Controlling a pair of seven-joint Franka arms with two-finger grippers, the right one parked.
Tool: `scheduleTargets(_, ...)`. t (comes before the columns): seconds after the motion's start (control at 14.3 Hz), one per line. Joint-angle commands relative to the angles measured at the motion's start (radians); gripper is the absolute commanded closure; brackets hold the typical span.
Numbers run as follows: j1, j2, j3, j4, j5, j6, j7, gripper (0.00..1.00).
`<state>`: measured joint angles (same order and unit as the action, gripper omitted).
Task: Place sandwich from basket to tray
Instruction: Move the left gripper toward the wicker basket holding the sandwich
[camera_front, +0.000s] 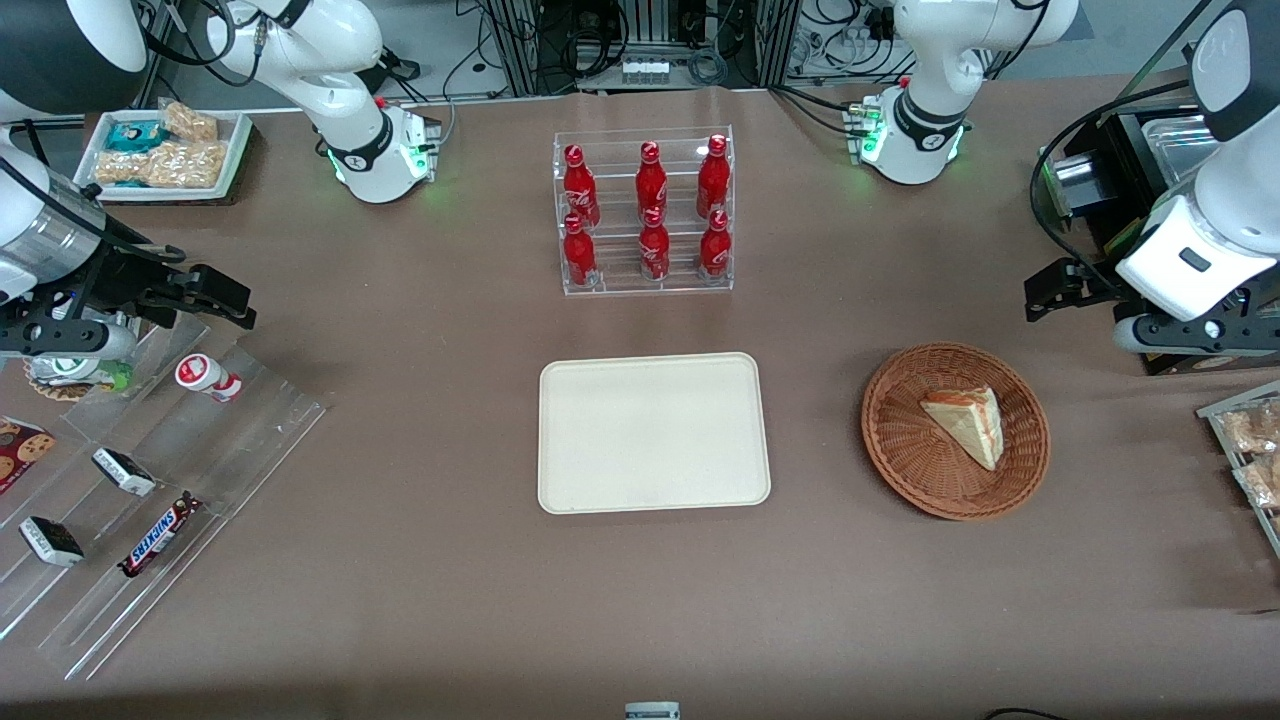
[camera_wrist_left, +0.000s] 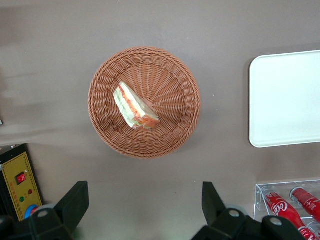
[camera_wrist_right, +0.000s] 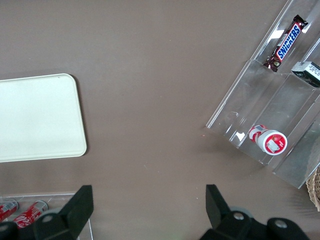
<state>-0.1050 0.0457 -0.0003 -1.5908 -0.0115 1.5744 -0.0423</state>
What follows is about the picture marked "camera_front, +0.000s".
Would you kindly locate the green white round cup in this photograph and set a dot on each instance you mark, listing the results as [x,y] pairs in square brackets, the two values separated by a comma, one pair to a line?
[95,372]

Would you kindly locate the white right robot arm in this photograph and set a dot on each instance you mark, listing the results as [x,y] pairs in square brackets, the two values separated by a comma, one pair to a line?
[330,60]

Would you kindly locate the large rice cracker packet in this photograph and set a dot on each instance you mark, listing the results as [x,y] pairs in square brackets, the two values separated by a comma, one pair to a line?
[165,165]

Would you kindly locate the red cola bottle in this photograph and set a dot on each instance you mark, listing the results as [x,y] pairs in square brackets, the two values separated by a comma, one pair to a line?
[714,248]
[580,190]
[651,185]
[654,250]
[713,180]
[579,258]

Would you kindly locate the white label tag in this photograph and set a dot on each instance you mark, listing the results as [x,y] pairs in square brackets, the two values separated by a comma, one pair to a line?
[652,711]

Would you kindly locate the silver metal pan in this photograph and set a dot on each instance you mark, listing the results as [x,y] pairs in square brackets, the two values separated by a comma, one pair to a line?
[1185,145]

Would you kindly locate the triangle sandwich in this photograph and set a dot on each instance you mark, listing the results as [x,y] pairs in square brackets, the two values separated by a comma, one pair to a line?
[968,425]

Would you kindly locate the cream plastic tray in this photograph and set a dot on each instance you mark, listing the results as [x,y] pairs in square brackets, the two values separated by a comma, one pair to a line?
[652,432]

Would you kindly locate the small rice cracker packet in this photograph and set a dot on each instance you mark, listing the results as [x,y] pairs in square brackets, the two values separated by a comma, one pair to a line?
[190,122]

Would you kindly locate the red cookie package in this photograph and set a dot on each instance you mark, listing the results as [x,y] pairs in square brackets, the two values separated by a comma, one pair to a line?
[22,452]

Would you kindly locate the white rectangular snack dish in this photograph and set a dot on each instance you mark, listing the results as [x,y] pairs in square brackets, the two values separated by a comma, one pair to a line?
[236,150]

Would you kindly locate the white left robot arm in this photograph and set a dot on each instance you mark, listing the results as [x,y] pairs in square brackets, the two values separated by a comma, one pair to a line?
[1225,170]

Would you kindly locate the teal snack packet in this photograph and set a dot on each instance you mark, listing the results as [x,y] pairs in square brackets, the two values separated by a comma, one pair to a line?
[134,135]

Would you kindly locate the black white snack bar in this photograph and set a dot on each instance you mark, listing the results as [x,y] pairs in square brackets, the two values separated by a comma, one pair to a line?
[122,471]
[50,541]

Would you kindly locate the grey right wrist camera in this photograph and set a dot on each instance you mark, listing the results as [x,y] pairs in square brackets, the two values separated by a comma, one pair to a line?
[70,340]

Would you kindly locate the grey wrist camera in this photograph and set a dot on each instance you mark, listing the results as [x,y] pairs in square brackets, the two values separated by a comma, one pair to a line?
[70,340]
[1180,336]

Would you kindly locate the red white yogurt bottle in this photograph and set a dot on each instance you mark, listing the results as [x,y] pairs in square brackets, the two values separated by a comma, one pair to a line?
[205,377]

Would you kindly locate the white socket block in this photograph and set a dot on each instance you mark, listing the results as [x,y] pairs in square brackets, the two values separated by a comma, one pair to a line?
[645,71]

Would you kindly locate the clear wrapped cracker packet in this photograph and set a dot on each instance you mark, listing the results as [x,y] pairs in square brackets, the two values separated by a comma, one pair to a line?
[1262,482]
[1255,430]

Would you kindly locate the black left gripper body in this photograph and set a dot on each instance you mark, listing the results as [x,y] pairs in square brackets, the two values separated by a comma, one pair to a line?
[1098,283]

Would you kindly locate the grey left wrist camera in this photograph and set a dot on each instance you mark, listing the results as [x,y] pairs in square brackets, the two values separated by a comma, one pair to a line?
[1180,336]

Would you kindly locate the snickers chocolate bar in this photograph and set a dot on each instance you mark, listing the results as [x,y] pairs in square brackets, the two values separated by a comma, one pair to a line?
[158,535]

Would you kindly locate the grey snack tray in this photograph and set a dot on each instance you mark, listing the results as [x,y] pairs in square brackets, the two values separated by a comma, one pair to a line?
[1215,415]

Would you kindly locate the brown wicker basket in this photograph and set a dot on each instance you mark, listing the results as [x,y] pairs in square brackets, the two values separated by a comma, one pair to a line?
[905,450]

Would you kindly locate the clear acrylic bottle rack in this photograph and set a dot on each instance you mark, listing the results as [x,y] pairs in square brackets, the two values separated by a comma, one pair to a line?
[615,275]

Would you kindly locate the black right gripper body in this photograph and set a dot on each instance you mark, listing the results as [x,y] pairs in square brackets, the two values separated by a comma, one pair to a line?
[120,277]

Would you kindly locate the black box appliance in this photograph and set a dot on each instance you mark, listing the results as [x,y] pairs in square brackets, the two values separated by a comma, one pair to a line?
[1110,195]

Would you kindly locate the clear acrylic stepped stand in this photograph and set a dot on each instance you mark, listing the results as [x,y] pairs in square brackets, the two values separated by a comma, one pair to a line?
[250,440]

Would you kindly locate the aluminium equipment frame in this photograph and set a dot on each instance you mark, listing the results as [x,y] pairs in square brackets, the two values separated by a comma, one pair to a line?
[580,40]

